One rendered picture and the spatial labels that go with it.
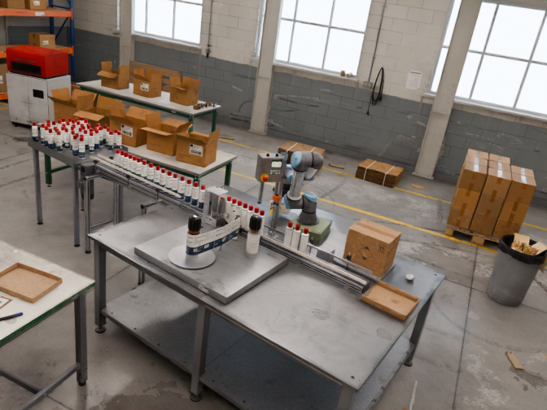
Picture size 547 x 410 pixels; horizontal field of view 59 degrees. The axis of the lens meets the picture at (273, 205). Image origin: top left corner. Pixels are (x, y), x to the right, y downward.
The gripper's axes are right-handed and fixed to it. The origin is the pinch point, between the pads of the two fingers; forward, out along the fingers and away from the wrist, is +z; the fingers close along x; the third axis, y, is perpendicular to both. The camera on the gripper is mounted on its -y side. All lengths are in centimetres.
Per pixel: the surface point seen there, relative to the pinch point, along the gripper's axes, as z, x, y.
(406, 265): 9, -30, 110
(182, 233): 4, -86, -46
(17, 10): -71, 362, -622
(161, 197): 6, -36, -93
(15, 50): -30, 230, -502
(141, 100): 12, 265, -307
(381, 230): -20, -45, 87
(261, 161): -53, -56, -4
